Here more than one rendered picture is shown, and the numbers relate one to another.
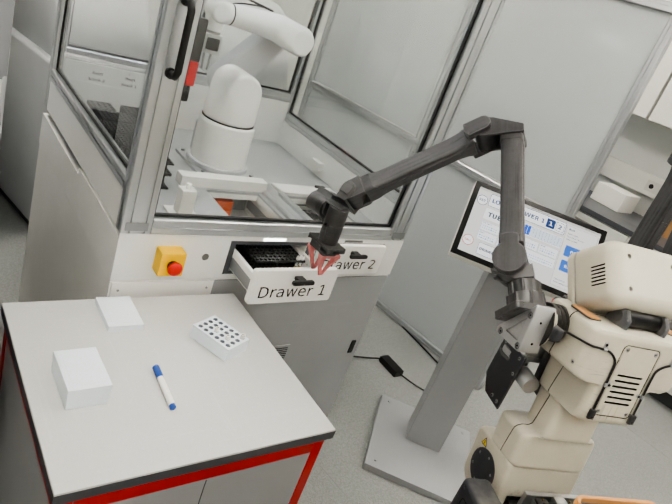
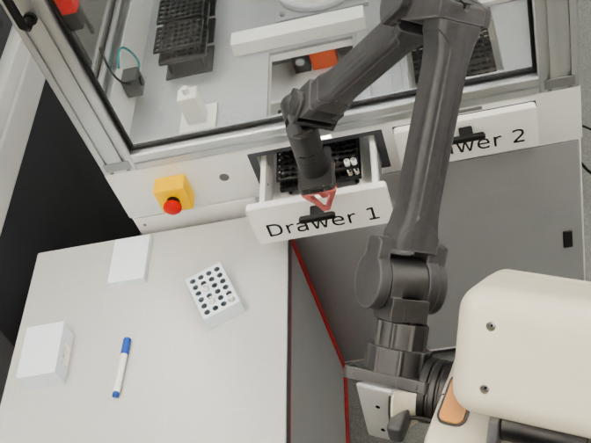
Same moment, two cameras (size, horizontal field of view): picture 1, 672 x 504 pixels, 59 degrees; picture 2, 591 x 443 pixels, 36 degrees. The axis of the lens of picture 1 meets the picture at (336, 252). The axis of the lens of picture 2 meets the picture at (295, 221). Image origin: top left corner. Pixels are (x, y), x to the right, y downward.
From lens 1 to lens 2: 139 cm
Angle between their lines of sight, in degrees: 52
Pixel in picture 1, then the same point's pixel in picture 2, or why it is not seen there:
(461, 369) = not seen: outside the picture
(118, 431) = (57, 419)
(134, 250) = (133, 187)
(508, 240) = (372, 250)
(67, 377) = (23, 361)
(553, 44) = not seen: outside the picture
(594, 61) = not seen: outside the picture
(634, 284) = (494, 381)
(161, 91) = (36, 38)
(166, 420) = (105, 410)
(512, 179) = (418, 119)
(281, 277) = (288, 211)
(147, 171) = (85, 115)
